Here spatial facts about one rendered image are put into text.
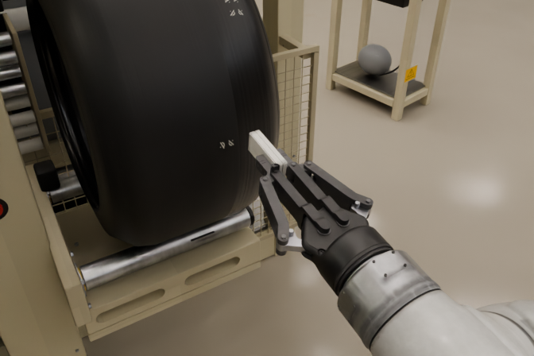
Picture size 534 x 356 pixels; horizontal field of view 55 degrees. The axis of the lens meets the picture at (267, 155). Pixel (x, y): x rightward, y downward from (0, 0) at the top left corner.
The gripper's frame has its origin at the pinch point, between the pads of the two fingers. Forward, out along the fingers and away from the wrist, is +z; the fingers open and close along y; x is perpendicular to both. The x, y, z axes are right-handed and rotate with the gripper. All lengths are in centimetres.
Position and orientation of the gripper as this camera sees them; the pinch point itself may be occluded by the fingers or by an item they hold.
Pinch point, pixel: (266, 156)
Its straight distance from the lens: 64.5
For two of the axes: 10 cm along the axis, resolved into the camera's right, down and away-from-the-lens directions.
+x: -0.8, 7.5, 6.6
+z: -5.1, -6.0, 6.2
